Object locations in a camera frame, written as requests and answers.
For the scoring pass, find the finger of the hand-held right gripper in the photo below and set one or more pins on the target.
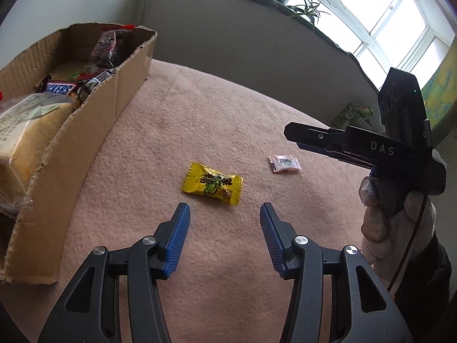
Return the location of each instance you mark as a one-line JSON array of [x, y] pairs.
[[332, 152], [314, 134]]

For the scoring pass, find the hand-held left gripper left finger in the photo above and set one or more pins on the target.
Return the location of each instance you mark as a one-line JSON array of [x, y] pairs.
[[176, 243]]

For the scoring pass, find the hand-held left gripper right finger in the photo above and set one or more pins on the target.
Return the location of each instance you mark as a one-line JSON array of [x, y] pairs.
[[270, 237]]

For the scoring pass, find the small pink sachet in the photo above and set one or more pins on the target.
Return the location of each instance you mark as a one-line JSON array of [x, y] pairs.
[[285, 163]]

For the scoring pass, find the yellow candy packet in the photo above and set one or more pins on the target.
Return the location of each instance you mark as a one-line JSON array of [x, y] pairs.
[[210, 184]]

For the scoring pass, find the cardboard box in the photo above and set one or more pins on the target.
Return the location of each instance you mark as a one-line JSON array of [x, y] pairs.
[[89, 132]]

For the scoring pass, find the person's right forearm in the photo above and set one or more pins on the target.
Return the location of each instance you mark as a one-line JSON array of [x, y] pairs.
[[425, 257]]

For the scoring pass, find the person's right hand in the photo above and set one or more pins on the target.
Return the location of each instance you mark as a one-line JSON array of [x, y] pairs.
[[373, 218]]

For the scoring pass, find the green patterned packet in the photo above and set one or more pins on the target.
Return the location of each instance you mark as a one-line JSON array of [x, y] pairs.
[[353, 113]]

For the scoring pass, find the pink blanket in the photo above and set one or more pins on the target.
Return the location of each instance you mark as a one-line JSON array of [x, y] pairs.
[[214, 114]]

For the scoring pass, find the white framed window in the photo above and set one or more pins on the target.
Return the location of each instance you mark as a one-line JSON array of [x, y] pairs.
[[357, 3]]

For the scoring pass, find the dark silver chocolate bar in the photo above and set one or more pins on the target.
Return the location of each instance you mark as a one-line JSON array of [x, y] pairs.
[[94, 80]]

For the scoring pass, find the green red snack packet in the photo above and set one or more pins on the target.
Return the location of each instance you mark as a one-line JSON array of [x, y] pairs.
[[80, 75]]

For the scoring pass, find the brown chocolate bar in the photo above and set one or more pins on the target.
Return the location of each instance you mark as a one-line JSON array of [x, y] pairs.
[[59, 88]]

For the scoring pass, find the clear bag of sweets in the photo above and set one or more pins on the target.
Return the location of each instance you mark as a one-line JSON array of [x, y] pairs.
[[107, 48]]

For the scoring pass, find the yellow green wall map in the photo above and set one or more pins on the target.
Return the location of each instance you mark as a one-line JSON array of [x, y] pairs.
[[441, 93]]

